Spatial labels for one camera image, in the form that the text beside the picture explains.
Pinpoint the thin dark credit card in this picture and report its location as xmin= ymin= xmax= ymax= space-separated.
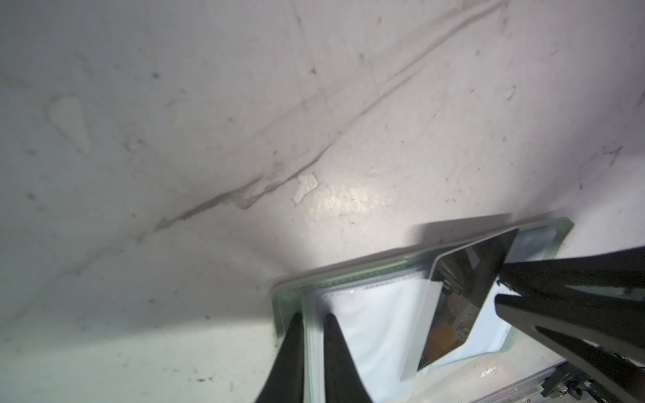
xmin=418 ymin=228 xmax=519 ymax=369

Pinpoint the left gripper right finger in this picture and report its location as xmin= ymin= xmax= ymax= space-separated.
xmin=324 ymin=313 xmax=372 ymax=403

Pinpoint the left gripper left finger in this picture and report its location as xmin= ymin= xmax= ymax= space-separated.
xmin=256 ymin=313 xmax=305 ymax=403

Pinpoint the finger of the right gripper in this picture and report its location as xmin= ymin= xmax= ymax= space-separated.
xmin=499 ymin=246 xmax=644 ymax=302
xmin=495 ymin=295 xmax=644 ymax=402

